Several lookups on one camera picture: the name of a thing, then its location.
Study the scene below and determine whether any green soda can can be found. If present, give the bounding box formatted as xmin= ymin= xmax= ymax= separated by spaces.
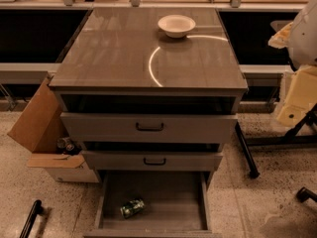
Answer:
xmin=120 ymin=198 xmax=146 ymax=219

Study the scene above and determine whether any white ceramic bowl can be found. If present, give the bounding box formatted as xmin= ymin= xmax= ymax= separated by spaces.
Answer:
xmin=158 ymin=15 xmax=196 ymax=39

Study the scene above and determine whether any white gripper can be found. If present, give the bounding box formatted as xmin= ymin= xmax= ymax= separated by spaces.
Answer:
xmin=276 ymin=65 xmax=317 ymax=127

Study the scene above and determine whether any middle grey drawer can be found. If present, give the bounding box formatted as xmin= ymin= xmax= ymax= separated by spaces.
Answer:
xmin=82 ymin=151 xmax=223 ymax=172

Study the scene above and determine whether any brown cardboard box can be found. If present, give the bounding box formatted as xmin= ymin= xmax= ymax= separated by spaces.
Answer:
xmin=8 ymin=78 xmax=99 ymax=182

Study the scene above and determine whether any top grey drawer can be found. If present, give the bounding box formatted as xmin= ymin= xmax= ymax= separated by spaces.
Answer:
xmin=60 ymin=112 xmax=237 ymax=144

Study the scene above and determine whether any black stand frame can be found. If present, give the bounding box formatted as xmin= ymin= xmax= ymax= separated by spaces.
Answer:
xmin=235 ymin=104 xmax=317 ymax=179

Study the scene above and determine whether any black caster foot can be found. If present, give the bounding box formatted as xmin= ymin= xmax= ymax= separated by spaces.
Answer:
xmin=296 ymin=187 xmax=317 ymax=202

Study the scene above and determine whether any bottom open grey drawer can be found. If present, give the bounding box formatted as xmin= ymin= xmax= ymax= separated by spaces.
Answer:
xmin=83 ymin=171 xmax=222 ymax=238

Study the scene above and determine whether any black bar on floor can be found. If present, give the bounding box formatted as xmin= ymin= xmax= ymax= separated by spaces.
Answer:
xmin=19 ymin=199 xmax=44 ymax=238

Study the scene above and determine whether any grey drawer cabinet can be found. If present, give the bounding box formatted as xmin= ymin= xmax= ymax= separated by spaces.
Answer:
xmin=49 ymin=6 xmax=250 ymax=238

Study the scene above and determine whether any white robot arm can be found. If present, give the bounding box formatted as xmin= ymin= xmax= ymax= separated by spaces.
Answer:
xmin=268 ymin=0 xmax=317 ymax=127

